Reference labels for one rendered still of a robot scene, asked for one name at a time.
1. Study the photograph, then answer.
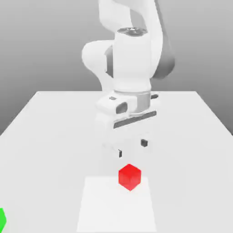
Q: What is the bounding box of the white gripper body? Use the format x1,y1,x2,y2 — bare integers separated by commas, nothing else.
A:
108,110,158,146

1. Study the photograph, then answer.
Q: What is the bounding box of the small red cube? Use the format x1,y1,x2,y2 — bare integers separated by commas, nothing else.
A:
118,163,142,192

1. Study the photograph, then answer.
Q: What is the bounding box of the small green cube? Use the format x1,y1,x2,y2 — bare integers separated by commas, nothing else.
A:
0,208,7,233

